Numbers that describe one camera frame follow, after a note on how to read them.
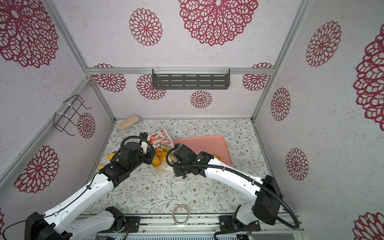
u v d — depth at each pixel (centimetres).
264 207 39
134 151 58
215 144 107
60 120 73
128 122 115
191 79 96
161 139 85
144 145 67
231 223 72
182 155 56
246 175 45
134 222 74
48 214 40
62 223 40
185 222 75
